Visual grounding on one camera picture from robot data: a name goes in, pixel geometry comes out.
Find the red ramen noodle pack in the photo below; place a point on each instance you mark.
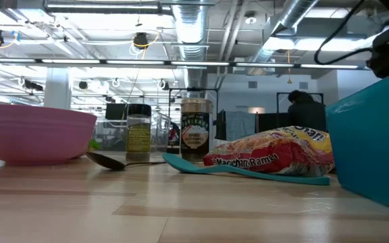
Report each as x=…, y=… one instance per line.
x=275, y=155

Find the tan-lid furikake seasoning jar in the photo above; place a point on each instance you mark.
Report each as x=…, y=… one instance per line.
x=196, y=135

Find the teal plastic bin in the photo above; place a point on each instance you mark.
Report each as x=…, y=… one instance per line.
x=373, y=141

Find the person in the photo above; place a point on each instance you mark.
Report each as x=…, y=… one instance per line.
x=306, y=111

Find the grey blue cloth panel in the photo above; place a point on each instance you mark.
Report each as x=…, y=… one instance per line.
x=238, y=125

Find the teal silicone spatula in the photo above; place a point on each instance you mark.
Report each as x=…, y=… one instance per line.
x=187, y=166

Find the long ceiling light strip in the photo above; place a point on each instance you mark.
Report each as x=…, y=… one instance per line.
x=133, y=62

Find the black background monitor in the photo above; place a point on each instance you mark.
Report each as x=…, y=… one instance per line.
x=115, y=111

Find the black spoon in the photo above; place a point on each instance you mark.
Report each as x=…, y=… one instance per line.
x=105, y=161

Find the white pillar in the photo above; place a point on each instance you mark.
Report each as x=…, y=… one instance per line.
x=57, y=87

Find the pink plastic bowl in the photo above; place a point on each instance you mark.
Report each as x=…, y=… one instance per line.
x=39, y=135

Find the wide silver ventilation duct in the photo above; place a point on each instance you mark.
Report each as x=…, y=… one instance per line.
x=189, y=27

